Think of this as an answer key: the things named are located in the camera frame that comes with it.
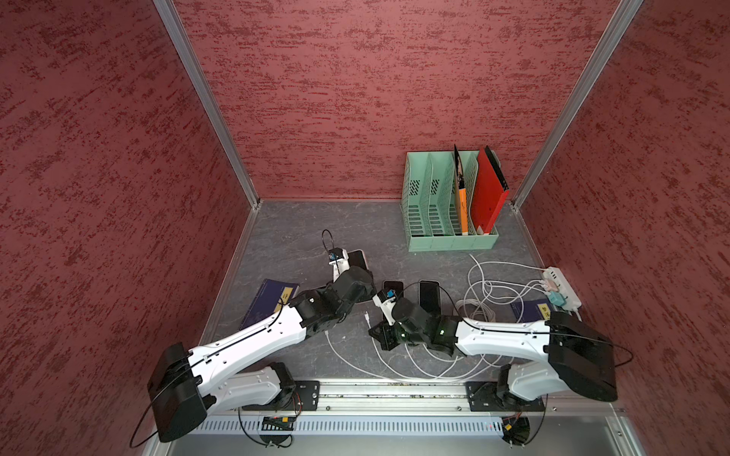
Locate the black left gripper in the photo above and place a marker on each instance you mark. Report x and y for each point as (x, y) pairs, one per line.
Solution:
(369, 291)

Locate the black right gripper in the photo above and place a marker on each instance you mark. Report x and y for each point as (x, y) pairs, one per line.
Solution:
(384, 337)

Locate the black phone white case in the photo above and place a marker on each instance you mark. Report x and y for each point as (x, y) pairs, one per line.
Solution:
(429, 295)

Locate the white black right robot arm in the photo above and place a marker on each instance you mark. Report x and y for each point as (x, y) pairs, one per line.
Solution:
(561, 353)

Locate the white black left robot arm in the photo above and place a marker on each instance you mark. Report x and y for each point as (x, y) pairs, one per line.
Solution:
(187, 384)

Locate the dark blue notebook left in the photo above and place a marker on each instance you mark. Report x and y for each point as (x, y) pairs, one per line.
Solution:
(270, 298)

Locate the dark blue notebook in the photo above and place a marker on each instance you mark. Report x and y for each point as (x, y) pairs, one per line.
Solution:
(532, 310)
(270, 298)

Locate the green plastic file organizer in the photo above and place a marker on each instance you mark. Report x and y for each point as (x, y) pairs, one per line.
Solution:
(429, 209)

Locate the orange black book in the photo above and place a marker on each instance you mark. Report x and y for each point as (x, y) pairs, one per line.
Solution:
(460, 194)

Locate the dark blue notebook right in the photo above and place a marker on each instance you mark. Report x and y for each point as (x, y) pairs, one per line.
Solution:
(532, 310)

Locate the red folder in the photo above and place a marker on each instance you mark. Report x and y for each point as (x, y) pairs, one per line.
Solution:
(490, 192)

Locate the white power strip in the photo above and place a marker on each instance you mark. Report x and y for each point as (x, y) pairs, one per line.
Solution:
(555, 276)

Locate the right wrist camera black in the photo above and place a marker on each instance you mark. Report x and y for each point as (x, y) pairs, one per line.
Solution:
(385, 300)

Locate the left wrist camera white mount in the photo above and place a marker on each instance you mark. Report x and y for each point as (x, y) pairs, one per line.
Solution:
(339, 260)

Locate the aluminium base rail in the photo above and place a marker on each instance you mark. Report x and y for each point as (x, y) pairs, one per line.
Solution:
(377, 417)

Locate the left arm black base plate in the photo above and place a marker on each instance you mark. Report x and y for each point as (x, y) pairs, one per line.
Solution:
(301, 396)

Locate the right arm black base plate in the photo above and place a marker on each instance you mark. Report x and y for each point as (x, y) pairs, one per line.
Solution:
(495, 397)

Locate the left aluminium corner post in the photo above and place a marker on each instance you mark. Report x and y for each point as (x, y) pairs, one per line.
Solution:
(180, 40)

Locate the aluminium corner post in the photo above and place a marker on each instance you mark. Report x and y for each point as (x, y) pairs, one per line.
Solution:
(180, 40)
(615, 30)

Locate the right aluminium corner post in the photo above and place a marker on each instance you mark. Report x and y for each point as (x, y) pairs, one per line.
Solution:
(615, 30)

